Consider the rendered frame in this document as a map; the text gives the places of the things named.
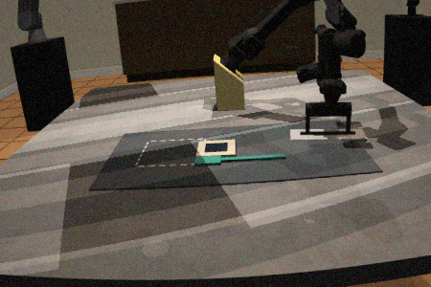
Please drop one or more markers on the beige tile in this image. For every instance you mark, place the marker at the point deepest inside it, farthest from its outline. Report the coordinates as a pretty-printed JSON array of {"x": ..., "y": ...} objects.
[{"x": 225, "y": 148}]

